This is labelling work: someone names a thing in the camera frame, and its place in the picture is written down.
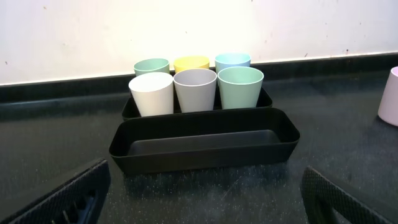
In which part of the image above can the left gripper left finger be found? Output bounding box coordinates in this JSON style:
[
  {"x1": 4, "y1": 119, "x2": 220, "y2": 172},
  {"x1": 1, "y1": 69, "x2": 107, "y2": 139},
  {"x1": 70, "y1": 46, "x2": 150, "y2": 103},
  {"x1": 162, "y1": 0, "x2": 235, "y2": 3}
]
[{"x1": 0, "y1": 157, "x2": 112, "y2": 224}]

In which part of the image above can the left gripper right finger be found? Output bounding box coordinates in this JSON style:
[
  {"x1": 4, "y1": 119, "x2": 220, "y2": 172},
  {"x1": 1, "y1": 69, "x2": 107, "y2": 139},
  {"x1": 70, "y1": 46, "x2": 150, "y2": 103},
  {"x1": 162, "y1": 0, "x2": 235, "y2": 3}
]
[{"x1": 300, "y1": 166, "x2": 395, "y2": 224}]

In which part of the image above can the pink cup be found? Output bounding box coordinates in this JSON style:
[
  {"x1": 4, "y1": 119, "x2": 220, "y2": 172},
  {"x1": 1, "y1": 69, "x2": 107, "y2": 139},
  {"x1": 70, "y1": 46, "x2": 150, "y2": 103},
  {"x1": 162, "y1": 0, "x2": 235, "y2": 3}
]
[{"x1": 377, "y1": 65, "x2": 398, "y2": 128}]

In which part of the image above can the black tray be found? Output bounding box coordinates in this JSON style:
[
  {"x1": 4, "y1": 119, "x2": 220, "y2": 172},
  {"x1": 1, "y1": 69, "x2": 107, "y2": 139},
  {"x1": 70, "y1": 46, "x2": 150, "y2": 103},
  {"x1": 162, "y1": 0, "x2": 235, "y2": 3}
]
[
  {"x1": 121, "y1": 86, "x2": 274, "y2": 121},
  {"x1": 108, "y1": 107, "x2": 301, "y2": 175}
]

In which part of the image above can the white cup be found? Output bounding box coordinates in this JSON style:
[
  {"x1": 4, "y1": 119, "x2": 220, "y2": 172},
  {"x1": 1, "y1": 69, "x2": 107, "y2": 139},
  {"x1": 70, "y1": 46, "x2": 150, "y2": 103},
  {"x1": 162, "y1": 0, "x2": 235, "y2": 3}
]
[{"x1": 128, "y1": 72, "x2": 175, "y2": 118}]

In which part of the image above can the green cup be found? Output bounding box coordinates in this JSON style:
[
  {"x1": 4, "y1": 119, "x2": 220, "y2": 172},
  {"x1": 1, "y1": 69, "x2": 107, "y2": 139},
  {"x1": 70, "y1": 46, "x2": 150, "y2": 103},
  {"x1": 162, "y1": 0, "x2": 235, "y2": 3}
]
[
  {"x1": 217, "y1": 66, "x2": 265, "y2": 110},
  {"x1": 133, "y1": 58, "x2": 170, "y2": 77}
]

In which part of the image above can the grey cup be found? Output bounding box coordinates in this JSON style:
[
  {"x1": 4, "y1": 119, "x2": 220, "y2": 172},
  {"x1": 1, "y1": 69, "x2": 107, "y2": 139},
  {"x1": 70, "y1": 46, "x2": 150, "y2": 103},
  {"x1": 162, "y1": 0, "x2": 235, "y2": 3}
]
[{"x1": 173, "y1": 68, "x2": 218, "y2": 114}]

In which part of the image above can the blue cup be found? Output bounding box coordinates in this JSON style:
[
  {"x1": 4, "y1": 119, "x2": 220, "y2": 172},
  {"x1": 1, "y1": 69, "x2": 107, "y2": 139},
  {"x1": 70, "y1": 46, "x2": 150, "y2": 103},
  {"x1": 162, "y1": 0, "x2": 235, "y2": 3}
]
[{"x1": 214, "y1": 52, "x2": 252, "y2": 74}]

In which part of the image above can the yellow cup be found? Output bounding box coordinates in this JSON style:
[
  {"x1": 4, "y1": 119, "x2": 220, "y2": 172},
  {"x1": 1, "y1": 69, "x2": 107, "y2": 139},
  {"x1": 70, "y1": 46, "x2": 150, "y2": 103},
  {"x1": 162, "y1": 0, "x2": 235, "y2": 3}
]
[{"x1": 173, "y1": 55, "x2": 211, "y2": 74}]

